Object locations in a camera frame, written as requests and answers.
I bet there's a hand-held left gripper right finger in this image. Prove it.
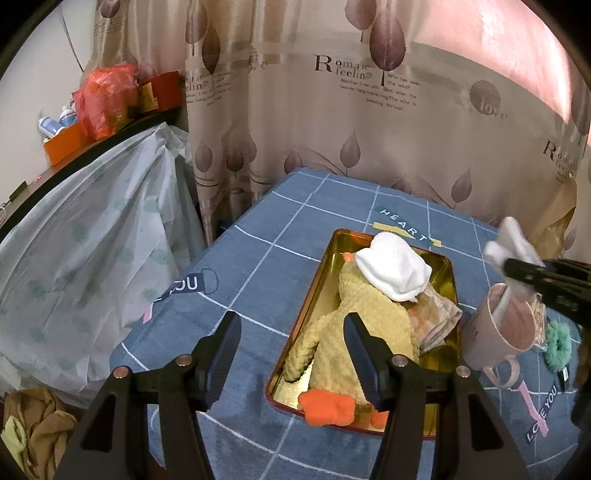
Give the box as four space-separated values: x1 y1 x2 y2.
342 312 532 480

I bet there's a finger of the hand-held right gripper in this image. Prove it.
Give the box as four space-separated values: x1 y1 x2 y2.
507 276 551 302
503 257 549 280

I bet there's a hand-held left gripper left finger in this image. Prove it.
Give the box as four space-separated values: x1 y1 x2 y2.
54 310 243 480

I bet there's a white sock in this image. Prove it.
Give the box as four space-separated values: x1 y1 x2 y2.
355 232 433 304
483 217 546 301

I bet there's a teal fluffy scrunchie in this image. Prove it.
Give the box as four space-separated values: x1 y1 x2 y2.
545 322 573 371

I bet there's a yellow plush duck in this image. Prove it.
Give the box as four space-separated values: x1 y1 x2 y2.
283 251 421 426

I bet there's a gold tin tray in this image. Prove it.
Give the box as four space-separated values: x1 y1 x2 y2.
264 227 462 441

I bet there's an orange dotted towel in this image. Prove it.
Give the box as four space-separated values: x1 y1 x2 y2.
406 282 463 356

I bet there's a white spoon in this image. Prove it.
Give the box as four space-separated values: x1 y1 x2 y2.
492 281 515 319

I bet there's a pink mug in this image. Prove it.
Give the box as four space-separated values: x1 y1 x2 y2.
462 282 550 388

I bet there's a blue checked tablecloth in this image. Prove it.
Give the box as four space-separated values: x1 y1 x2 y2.
108 166 591 480

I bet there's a translucent plastic cover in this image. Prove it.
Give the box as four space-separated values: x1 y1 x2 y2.
0 122 206 409

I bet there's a brown crumpled cloth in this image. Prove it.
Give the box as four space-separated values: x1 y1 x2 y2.
0 388 79 480

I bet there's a beige leaf print curtain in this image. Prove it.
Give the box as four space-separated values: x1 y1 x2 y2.
92 0 591 259

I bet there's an orange box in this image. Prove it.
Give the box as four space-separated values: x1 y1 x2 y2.
43 122 88 167

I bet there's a red box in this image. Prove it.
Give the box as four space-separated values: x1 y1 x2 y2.
139 70 185 114

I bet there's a red plastic bag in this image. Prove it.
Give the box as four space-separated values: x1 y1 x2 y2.
71 64 141 141

